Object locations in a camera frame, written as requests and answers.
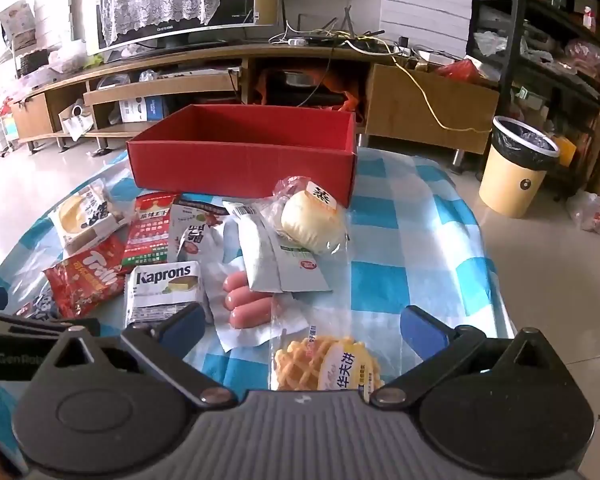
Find white plastic drawer cart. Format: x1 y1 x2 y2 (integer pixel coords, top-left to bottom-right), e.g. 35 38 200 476
0 105 21 153

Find crumpled white bag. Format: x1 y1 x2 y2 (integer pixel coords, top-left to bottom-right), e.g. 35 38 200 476
60 102 96 141

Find beige trash bin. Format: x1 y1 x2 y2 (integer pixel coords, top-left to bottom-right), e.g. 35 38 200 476
478 116 561 219

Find blue white carton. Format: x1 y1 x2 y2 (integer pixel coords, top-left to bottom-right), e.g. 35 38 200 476
119 96 170 123

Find orange plastic bag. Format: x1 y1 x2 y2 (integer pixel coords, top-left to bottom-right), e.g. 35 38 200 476
252 67 366 113

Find grey white snack packet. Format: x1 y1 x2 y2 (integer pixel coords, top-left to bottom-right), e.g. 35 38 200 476
223 199 333 293

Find printed paper bag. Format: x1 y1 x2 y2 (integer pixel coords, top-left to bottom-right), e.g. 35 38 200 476
0 0 38 51

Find black metal shelf rack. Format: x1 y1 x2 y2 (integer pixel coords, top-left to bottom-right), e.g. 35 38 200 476
467 0 600 201

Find white plastic bag red print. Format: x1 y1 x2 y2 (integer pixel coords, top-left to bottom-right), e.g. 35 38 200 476
565 191 600 238

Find sausages in clear pack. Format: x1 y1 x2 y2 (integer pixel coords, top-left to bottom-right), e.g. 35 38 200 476
207 260 311 353

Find waffle in clear packet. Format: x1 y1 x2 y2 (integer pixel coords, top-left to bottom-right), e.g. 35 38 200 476
269 305 386 393

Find white network box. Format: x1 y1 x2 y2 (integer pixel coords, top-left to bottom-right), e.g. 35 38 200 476
415 50 456 66

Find stack of white panels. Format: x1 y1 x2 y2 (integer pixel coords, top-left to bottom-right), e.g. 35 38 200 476
380 0 476 46

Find white packet with red fruit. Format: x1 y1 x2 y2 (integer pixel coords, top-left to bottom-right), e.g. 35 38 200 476
170 197 241 267

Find red cardboard box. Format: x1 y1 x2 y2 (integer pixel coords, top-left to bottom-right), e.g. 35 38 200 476
126 105 357 209

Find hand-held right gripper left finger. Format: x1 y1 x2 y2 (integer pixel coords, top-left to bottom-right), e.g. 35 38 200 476
32 302 238 408

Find silver cracker packet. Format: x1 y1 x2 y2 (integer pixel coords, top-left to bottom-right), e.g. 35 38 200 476
124 261 213 331

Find wooden television cabinet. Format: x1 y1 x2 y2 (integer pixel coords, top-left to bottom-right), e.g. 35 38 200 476
10 40 501 156

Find red green snack packet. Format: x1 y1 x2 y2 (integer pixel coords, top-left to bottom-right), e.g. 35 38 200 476
120 192 181 273

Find black router with antennas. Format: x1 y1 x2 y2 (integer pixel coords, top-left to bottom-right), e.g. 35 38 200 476
280 0 386 43

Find cream bun packet black print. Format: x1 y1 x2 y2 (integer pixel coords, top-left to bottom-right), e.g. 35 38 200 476
47 178 136 256

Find dark blue white packet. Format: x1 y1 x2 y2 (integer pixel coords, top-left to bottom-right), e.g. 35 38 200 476
14 292 63 322

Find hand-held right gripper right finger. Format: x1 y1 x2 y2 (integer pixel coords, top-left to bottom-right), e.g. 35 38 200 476
367 304 578 408

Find yellow cable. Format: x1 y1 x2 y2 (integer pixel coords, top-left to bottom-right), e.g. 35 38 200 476
307 0 493 133

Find red candy packet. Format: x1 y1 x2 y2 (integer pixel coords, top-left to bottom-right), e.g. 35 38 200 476
42 232 131 318

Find steamed bun in clear bag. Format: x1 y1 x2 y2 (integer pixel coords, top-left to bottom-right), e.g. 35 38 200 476
260 175 348 256

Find black bin liner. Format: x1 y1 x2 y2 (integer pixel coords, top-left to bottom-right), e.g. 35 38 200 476
495 119 558 171

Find blue white checkered tablecloth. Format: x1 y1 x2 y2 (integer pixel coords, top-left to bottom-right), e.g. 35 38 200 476
0 146 517 461

